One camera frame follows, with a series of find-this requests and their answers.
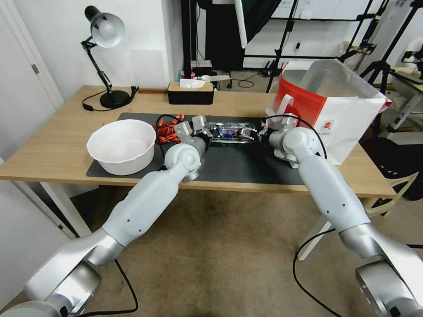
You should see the black office chair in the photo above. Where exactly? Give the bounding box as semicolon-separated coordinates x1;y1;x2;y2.
374;133;423;203

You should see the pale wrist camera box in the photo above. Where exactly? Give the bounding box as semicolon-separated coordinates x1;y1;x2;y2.
192;115;209;134

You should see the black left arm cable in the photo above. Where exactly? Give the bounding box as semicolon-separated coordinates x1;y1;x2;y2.
76;257;141;317

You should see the beige plastic chair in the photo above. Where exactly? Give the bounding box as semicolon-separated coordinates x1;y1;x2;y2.
363;170;420;219

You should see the white folded reflector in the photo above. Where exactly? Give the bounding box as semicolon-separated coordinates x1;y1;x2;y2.
230;0;251;49

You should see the black light stand tripod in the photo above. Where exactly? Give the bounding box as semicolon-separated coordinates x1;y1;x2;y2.
265;0;303;95

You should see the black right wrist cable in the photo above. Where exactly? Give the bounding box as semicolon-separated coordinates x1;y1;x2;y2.
264;114;330;160

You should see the red white takeout bag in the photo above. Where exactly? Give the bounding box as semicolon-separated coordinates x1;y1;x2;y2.
263;58;394;168

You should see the background work table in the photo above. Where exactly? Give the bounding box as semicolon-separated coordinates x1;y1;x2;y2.
386;69;423;134

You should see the black camera tripod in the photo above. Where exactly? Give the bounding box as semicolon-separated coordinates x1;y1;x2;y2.
359;0;423;96

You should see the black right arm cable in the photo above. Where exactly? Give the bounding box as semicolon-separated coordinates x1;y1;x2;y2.
292;225;336;311

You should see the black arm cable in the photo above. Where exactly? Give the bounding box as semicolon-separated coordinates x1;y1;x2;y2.
76;257;141;317
292;225;336;311

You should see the black lamp cable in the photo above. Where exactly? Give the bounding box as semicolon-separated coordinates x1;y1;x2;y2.
82;91;107;112

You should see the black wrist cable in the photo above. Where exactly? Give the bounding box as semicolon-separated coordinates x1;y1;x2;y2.
153;114;186;173
264;114;330;160

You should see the black tissue box wooden lid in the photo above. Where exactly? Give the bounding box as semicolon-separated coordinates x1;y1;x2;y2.
166;78;215;107

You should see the white plastic bowl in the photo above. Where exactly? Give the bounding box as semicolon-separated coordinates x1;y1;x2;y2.
85;118;157;177

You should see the white door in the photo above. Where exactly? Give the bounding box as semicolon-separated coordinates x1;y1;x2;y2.
0;0;69;168

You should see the clear plastic takeout container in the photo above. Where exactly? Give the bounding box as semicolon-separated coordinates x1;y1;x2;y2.
207;119;266;146

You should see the black desk lamp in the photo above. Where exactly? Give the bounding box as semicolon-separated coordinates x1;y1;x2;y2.
78;5;135;110

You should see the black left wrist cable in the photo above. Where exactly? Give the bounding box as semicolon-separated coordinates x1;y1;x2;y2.
153;114;186;173

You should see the orange red food pile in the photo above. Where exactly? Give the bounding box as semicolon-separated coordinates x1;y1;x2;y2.
153;113;186;146

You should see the black table mat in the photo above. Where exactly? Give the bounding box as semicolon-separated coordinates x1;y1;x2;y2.
86;111;325;187

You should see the black floor cable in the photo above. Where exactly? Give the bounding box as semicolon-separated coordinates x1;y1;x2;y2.
237;70;271;89

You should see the white table leg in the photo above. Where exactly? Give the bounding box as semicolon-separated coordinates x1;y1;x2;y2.
296;217;335;262
37;182;94;239

